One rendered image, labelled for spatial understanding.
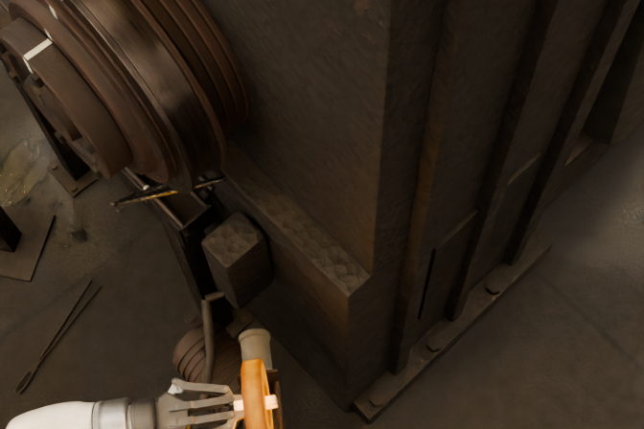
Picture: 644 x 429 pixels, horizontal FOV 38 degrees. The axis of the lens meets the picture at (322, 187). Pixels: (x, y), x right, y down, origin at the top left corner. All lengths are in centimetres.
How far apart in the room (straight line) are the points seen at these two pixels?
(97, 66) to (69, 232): 136
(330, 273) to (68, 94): 53
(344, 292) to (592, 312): 112
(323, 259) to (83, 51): 54
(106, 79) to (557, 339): 153
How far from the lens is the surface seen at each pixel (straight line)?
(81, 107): 139
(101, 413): 160
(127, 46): 132
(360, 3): 99
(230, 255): 170
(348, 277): 160
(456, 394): 245
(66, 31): 138
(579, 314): 257
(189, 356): 194
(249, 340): 176
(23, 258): 269
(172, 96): 135
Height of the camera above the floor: 237
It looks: 64 degrees down
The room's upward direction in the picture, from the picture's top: 3 degrees counter-clockwise
